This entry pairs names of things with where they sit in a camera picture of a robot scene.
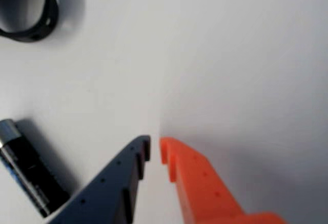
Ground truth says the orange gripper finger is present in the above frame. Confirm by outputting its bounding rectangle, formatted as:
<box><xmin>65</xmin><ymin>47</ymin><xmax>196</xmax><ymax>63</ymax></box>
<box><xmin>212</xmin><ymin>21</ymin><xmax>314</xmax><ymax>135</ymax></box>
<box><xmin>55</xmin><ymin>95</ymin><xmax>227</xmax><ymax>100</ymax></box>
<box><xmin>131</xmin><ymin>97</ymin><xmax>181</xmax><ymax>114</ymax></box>
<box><xmin>159</xmin><ymin>136</ymin><xmax>290</xmax><ymax>224</ymax></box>

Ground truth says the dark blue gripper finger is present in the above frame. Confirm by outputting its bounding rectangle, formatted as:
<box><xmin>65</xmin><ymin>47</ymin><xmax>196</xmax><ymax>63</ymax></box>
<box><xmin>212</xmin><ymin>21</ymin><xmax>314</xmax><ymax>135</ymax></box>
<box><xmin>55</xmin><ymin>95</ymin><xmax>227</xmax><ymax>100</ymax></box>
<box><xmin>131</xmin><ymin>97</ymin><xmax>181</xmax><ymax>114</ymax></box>
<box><xmin>48</xmin><ymin>134</ymin><xmax>152</xmax><ymax>224</ymax></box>

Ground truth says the black AA battery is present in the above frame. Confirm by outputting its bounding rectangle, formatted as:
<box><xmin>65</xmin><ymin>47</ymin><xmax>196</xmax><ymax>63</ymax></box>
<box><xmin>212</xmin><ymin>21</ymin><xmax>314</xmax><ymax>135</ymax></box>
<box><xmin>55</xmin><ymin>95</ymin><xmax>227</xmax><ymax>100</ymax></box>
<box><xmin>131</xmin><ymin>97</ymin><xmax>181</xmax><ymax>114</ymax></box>
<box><xmin>0</xmin><ymin>118</ymin><xmax>71</xmax><ymax>218</ymax></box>

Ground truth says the black ring strap device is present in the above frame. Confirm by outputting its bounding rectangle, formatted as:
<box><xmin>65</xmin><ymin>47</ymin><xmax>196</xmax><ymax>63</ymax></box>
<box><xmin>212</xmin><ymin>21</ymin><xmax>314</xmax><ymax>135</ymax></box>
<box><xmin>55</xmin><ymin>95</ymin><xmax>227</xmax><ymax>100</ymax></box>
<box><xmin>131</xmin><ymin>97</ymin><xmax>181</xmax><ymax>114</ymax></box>
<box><xmin>0</xmin><ymin>0</ymin><xmax>60</xmax><ymax>43</ymax></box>

